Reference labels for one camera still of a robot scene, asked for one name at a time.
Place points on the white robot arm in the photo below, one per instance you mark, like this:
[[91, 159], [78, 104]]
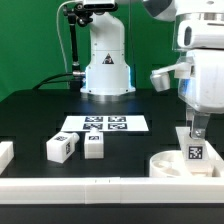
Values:
[[107, 74]]

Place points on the white fiducial marker sheet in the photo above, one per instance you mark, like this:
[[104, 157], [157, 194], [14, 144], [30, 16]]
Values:
[[130, 123]]

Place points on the white U-shaped fence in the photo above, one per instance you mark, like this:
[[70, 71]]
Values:
[[117, 190]]

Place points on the white camera on mount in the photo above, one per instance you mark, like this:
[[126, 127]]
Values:
[[99, 4]]

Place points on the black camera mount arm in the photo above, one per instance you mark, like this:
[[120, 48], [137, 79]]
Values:
[[76, 16]]

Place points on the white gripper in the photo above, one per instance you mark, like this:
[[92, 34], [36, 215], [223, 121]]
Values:
[[199, 37]]

